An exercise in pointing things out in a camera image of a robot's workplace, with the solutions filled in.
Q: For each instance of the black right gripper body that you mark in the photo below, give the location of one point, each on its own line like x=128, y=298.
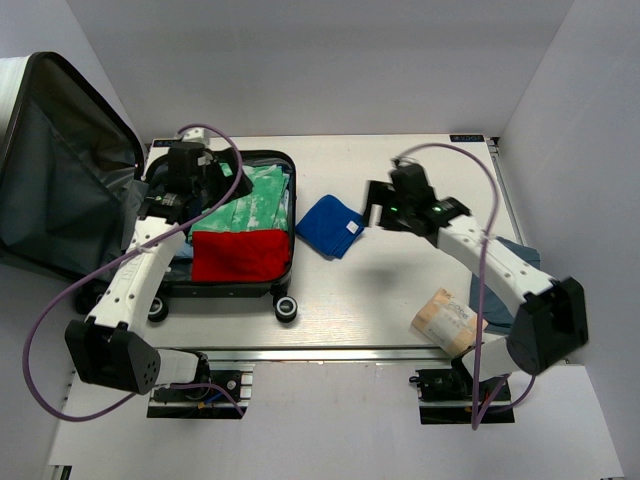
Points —
x=399, y=218

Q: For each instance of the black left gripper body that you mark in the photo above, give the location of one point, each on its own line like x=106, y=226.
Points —
x=201, y=189

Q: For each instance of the royal blue towel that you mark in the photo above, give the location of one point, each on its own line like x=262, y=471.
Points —
x=330, y=227

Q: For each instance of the green white tie-dye shirt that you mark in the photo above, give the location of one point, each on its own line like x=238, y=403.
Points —
x=265, y=208

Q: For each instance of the red cloth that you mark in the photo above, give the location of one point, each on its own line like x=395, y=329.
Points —
x=239, y=257

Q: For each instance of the slate blue garment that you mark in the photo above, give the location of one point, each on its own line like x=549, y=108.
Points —
x=495, y=313

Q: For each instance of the light blue garment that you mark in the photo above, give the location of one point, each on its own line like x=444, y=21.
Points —
x=183, y=258

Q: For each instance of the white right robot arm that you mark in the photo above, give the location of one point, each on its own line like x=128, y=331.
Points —
x=550, y=320

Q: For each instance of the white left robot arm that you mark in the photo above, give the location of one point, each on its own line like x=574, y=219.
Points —
x=108, y=347

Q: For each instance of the beige tissue pack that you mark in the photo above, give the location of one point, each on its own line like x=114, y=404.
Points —
x=447, y=322

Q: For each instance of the blue label sticker left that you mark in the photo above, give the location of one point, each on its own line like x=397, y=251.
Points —
x=166, y=143

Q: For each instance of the blue label sticker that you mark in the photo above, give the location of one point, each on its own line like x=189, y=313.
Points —
x=166, y=143
x=467, y=138

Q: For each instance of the blue label sticker right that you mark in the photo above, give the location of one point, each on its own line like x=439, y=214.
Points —
x=467, y=138

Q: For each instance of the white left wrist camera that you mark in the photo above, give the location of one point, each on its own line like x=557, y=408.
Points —
x=195, y=134

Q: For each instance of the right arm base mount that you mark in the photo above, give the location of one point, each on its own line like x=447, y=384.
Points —
x=445, y=398

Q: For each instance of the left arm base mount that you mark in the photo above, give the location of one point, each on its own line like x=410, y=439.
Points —
x=229, y=401

